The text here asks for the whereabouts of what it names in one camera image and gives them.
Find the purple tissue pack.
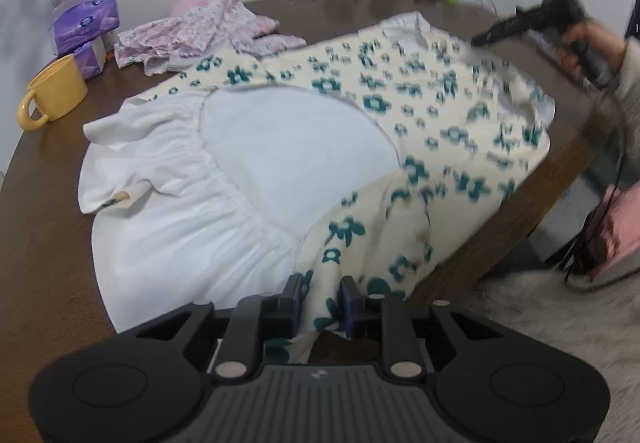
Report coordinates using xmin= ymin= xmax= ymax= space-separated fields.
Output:
xmin=52 ymin=0 xmax=122 ymax=55
xmin=74 ymin=37 xmax=108 ymax=81

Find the yellow mug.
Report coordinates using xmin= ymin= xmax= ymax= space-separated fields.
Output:
xmin=17 ymin=54 xmax=89 ymax=131

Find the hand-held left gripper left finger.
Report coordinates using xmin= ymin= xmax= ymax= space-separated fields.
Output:
xmin=135 ymin=273 xmax=311 ymax=381

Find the person's right hand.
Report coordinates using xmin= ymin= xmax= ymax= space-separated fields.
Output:
xmin=555 ymin=18 xmax=626 ymax=84

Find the cream green floral dress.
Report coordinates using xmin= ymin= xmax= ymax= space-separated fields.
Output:
xmin=77 ymin=10 xmax=557 ymax=366

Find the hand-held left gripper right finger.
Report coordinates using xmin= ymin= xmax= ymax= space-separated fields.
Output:
xmin=339 ymin=275 xmax=503 ymax=381

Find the pink floral garment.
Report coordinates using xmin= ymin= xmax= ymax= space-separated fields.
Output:
xmin=114 ymin=0 xmax=307 ymax=76

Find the pink cloth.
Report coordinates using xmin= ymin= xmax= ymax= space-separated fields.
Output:
xmin=587 ymin=183 xmax=640 ymax=279

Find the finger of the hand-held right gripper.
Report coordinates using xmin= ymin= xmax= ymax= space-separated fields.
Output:
xmin=470 ymin=3 xmax=553 ymax=48

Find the person's right forearm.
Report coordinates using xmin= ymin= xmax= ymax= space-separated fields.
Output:
xmin=607 ymin=36 xmax=640 ymax=164

